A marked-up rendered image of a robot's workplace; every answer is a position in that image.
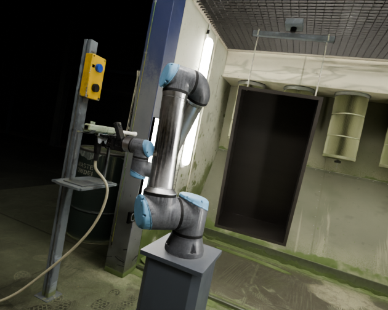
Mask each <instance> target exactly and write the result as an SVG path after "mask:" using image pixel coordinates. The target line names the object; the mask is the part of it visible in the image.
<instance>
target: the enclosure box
mask: <svg viewBox="0 0 388 310"><path fill-rule="evenodd" d="M246 90H247V91H246ZM322 103H323V97H317V96H312V95H304V94H298V93H290V92H282V91H277V90H268V89H260V88H255V87H246V86H242V85H239V88H238V95H237V98H236V105H235V112H234V116H233V123H232V129H231V134H230V140H229V144H228V151H227V158H226V162H225V169H224V175H223V179H222V186H221V190H220V197H219V203H218V208H217V215H216V221H215V225H214V226H215V227H218V228H222V229H226V230H228V231H232V232H235V233H239V234H243V235H245V236H249V237H253V238H256V239H260V240H264V241H267V242H271V243H274V244H278V245H282V246H284V247H285V246H286V243H287V240H288V235H289V230H290V227H291V223H292V220H293V216H294V211H295V208H296V204H297V199H298V196H299V192H300V189H301V184H302V180H303V177H304V172H305V168H306V165H307V161H308V158H309V153H310V149H311V145H312V141H313V136H314V133H315V129H316V126H317V122H318V117H319V114H320V110H321V105H322Z"/></svg>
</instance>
